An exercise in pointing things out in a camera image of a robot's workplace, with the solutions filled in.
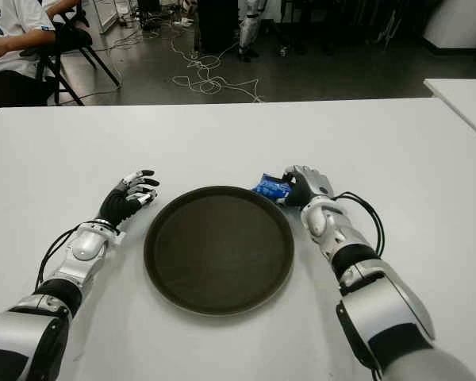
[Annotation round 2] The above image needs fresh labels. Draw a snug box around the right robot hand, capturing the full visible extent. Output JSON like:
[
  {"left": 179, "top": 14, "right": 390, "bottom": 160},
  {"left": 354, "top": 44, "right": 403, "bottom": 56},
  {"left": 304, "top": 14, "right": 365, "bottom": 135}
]
[{"left": 282, "top": 164, "right": 336, "bottom": 208}]

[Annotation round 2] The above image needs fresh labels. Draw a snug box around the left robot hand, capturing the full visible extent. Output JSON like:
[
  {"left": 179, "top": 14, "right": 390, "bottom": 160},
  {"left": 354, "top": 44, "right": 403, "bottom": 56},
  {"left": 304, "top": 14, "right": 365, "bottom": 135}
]
[{"left": 98, "top": 169, "right": 160, "bottom": 233}]

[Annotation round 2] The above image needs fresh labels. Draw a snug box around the blue Oreo packet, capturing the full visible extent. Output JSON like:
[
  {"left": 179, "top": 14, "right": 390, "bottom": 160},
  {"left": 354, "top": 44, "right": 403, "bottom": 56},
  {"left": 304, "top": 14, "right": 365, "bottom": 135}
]
[{"left": 251, "top": 172, "right": 294, "bottom": 206}]

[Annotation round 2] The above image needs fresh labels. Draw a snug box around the round brown tray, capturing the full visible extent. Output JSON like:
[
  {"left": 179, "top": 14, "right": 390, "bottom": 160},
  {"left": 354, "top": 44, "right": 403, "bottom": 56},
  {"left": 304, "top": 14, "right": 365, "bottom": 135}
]
[{"left": 144, "top": 186, "right": 295, "bottom": 317}]

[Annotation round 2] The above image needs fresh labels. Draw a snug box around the black tripod stand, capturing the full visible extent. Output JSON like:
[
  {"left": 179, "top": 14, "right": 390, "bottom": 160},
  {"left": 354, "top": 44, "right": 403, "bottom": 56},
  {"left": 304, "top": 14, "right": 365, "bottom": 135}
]
[{"left": 267, "top": 15, "right": 293, "bottom": 57}]

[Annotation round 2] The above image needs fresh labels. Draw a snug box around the silver white humanoid robot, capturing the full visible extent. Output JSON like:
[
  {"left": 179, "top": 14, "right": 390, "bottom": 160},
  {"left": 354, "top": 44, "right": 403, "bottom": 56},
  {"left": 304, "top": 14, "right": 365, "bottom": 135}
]
[{"left": 237, "top": 0, "right": 269, "bottom": 64}]

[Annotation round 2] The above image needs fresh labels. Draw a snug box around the black folding chair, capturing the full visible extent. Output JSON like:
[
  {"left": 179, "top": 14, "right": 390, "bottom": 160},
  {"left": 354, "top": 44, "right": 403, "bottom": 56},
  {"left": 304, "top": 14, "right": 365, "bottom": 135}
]
[{"left": 23, "top": 0, "right": 122, "bottom": 107}]

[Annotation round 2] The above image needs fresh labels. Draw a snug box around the white side table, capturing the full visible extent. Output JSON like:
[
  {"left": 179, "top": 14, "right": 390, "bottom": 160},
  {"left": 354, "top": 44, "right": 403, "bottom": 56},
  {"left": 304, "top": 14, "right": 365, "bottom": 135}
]
[{"left": 422, "top": 78, "right": 476, "bottom": 146}]

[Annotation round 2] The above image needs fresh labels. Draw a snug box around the black cabinet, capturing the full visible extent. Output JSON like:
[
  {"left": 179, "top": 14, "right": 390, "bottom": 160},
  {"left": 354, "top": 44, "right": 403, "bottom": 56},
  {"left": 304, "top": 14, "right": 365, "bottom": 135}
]
[{"left": 197, "top": 0, "right": 241, "bottom": 56}]

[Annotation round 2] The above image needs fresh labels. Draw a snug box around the seated person white shirt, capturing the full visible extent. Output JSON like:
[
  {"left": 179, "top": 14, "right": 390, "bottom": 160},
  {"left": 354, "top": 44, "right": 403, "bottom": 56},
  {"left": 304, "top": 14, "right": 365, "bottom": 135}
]
[{"left": 0, "top": 0, "right": 60, "bottom": 120}]

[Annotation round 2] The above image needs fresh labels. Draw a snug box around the white leaning board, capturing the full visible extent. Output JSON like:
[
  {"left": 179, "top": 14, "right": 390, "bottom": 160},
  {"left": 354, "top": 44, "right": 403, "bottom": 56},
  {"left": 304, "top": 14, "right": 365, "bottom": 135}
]
[{"left": 93, "top": 0, "right": 125, "bottom": 36}]

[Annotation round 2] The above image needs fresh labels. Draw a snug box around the white pillar black base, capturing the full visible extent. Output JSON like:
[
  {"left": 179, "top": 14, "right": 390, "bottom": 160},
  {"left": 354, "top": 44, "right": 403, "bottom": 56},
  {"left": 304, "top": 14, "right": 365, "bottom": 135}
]
[{"left": 422, "top": 0, "right": 476, "bottom": 56}]

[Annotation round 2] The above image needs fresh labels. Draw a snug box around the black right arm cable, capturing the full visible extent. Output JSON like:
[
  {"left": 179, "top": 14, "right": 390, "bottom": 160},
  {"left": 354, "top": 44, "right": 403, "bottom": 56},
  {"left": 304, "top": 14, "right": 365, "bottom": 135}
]
[{"left": 332, "top": 191, "right": 386, "bottom": 257}]

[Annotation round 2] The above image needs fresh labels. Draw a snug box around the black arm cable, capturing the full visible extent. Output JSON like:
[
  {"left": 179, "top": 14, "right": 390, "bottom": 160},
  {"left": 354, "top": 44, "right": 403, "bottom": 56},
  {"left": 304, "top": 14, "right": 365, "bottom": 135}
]
[
  {"left": 332, "top": 191, "right": 386, "bottom": 257},
  {"left": 36, "top": 224, "right": 84, "bottom": 293}
]

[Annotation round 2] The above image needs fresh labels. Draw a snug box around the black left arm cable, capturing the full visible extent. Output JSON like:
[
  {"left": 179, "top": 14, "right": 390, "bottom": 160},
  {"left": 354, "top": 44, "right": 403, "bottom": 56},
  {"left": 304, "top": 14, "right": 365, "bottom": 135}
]
[{"left": 36, "top": 224, "right": 84, "bottom": 293}]

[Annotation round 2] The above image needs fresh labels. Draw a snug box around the white tangled floor cable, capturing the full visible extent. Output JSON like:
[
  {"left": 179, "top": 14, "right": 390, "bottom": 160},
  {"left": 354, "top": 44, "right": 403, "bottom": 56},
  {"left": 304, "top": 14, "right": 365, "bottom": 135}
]
[{"left": 170, "top": 23, "right": 267, "bottom": 103}]

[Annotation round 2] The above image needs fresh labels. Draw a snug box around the silver folding frame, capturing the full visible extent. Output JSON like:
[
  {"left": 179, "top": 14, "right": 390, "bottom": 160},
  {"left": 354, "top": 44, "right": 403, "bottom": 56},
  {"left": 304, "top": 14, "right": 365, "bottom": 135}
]
[{"left": 374, "top": 7, "right": 404, "bottom": 48}]

